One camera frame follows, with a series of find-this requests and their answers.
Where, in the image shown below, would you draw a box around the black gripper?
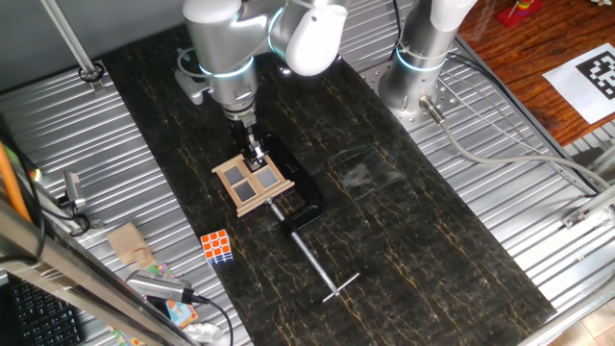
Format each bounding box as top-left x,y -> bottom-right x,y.
229,118 -> 267,170

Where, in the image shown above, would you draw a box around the small wooden sliding window model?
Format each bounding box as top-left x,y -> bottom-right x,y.
210,152 -> 296,218

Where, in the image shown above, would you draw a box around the black C-clamp with steel screw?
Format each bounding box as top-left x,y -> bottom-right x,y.
258,132 -> 360,304

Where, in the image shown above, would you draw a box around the orange and white Rubik's cube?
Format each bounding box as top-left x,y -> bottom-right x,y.
200,229 -> 235,266

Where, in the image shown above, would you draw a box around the black marble pattern mat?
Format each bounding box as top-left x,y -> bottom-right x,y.
102,9 -> 557,346

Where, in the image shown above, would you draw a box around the small wooden house block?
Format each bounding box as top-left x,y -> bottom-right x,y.
106,221 -> 158,269

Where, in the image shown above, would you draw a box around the colourful picture cards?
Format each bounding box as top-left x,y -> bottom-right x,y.
146,262 -> 199,329

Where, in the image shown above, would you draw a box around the crumpled white wrapper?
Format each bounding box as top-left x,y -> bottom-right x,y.
184,321 -> 225,345

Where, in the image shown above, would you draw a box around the slanted metal pole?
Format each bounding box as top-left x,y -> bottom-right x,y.
40,0 -> 107,93

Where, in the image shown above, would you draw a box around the orange pole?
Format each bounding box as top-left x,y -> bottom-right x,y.
0,141 -> 33,225

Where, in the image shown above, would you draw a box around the black keyboard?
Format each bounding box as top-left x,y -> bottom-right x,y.
9,278 -> 86,346

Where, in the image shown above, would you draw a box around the brown wooden table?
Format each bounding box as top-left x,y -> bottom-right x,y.
455,0 -> 615,148

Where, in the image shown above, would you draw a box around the white paper with black marker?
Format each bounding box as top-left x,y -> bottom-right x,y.
542,42 -> 615,125

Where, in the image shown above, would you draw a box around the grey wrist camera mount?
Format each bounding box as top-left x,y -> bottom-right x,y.
174,69 -> 213,106

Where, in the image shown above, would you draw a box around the thin grey wrist cable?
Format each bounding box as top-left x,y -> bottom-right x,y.
175,46 -> 210,80

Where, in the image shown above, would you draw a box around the silver depth camera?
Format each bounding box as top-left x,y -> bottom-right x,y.
125,269 -> 196,305

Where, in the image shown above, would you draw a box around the black camera cable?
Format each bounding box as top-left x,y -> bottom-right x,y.
191,293 -> 235,346

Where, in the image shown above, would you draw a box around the black cable ring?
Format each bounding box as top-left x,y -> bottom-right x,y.
78,61 -> 106,84

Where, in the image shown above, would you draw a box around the small grey mounted camera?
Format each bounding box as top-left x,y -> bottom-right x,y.
57,170 -> 87,210

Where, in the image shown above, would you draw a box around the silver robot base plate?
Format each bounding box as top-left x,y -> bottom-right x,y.
359,62 -> 463,134

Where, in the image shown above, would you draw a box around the steel frame beam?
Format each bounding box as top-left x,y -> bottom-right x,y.
0,199 -> 201,346

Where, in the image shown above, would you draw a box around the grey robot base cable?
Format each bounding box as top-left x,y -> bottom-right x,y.
420,95 -> 611,191

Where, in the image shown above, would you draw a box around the red ring stacking toy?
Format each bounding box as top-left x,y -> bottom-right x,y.
496,0 -> 544,29

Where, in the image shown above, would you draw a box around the aluminium corner bracket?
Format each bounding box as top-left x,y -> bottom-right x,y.
561,185 -> 615,230

